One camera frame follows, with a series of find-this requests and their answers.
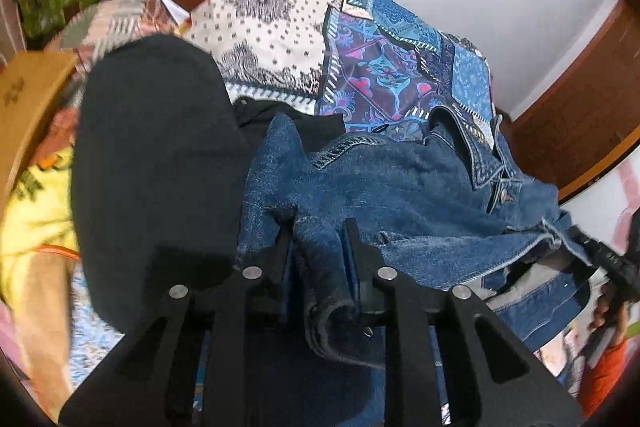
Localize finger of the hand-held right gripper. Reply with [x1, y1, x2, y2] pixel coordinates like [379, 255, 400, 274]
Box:
[566, 226, 601, 264]

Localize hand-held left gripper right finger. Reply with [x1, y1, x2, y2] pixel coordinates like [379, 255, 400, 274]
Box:
[344, 218, 584, 427]

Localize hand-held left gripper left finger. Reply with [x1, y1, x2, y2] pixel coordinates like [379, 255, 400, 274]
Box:
[59, 218, 292, 427]

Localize blue denim jacket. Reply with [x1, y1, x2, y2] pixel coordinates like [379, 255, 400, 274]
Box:
[235, 104, 601, 427]

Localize person's right hand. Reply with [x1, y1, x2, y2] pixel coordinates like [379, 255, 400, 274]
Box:
[590, 292, 629, 349]

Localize white heart-print sliding door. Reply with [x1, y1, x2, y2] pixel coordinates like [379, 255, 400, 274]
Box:
[559, 146, 640, 270]

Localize black garment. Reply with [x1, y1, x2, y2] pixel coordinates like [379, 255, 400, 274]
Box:
[70, 33, 347, 333]

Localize yellow garment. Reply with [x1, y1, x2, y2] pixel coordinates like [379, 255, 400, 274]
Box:
[0, 146, 82, 308]

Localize patchwork printed blanket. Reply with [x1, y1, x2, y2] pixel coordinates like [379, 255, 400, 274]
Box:
[67, 0, 501, 390]

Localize wooden folding lap table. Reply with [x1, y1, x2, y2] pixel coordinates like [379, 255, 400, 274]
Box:
[0, 51, 81, 208]

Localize striped cloth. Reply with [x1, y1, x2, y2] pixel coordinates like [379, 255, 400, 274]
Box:
[45, 0, 193, 80]

